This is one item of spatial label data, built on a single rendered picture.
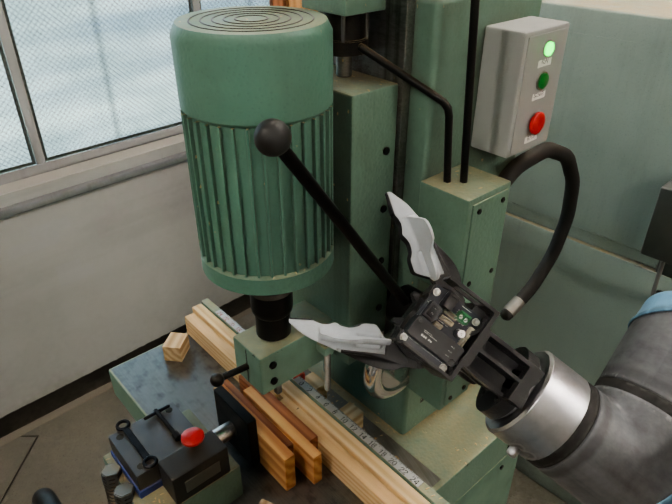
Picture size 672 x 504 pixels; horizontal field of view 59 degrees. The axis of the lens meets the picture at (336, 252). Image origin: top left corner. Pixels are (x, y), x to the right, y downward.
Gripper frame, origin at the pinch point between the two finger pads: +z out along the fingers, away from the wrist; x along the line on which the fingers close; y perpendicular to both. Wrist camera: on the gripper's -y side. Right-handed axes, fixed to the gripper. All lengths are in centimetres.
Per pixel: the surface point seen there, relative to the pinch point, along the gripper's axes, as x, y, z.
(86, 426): 79, -167, 32
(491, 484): 8, -59, -50
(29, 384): 78, -160, 55
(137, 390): 32, -50, 12
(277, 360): 12.8, -30.8, -2.8
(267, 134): -4.2, 3.7, 11.3
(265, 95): -8.7, -2.6, 15.4
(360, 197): -10.7, -19.7, 1.9
